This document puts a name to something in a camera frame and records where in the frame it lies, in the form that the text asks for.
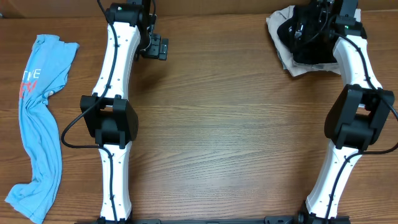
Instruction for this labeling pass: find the black t-shirt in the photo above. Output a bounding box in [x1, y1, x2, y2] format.
[277, 1, 336, 65]

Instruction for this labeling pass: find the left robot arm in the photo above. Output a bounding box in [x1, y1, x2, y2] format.
[80, 1, 169, 223]

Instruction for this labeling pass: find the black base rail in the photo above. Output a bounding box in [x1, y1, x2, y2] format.
[76, 216, 351, 224]

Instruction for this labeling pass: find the light blue cloth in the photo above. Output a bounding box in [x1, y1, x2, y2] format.
[5, 34, 79, 223]

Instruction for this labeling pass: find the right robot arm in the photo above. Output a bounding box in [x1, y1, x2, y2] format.
[277, 1, 397, 223]

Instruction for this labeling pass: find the folded beige garment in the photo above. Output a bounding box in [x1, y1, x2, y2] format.
[266, 1, 367, 77]

